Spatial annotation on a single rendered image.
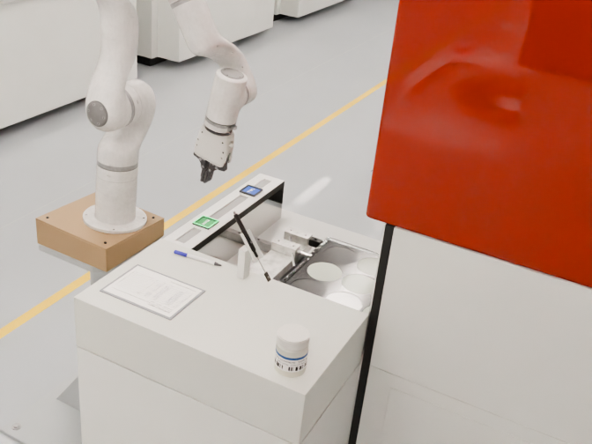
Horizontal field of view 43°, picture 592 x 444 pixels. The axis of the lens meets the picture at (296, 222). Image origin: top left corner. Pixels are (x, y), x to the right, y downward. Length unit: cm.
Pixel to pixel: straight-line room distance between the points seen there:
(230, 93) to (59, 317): 178
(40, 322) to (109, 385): 152
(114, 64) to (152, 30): 448
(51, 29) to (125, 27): 326
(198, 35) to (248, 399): 91
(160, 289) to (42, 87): 362
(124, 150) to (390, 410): 103
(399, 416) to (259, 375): 49
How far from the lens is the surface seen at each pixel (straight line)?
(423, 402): 196
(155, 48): 668
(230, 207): 231
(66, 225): 233
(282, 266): 218
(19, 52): 520
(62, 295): 362
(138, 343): 182
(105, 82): 214
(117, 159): 222
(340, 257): 222
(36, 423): 297
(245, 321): 181
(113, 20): 212
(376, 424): 207
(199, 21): 199
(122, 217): 230
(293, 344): 160
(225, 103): 199
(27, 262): 389
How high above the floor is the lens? 203
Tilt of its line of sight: 28 degrees down
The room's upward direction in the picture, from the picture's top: 6 degrees clockwise
